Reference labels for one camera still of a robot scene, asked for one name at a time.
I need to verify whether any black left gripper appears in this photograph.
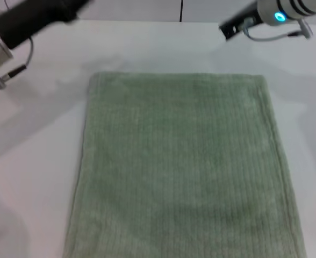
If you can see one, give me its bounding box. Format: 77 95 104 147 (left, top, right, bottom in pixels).
0 0 95 51

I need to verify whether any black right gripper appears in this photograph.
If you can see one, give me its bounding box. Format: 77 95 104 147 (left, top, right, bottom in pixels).
218 7 262 41

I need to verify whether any green ribbed towel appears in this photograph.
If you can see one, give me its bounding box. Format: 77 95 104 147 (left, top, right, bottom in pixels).
62 70 308 258

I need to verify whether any grey right wrist cable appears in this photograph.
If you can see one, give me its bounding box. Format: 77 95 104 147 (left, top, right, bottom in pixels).
242 18 314 42

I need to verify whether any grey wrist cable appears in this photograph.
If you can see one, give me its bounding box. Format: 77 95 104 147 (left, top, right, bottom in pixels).
242 18 314 42
0 37 34 91

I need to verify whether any grey left wrist cable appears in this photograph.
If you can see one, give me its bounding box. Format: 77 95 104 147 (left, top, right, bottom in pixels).
0 37 34 91

